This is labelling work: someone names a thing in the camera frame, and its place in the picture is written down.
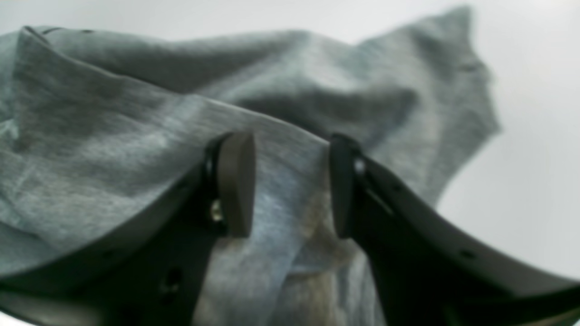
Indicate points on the grey printed T-shirt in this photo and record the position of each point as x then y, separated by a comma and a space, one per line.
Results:
96, 126

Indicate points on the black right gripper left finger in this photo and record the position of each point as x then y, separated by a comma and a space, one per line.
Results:
150, 270

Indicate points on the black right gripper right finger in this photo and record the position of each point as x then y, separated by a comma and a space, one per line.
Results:
426, 271

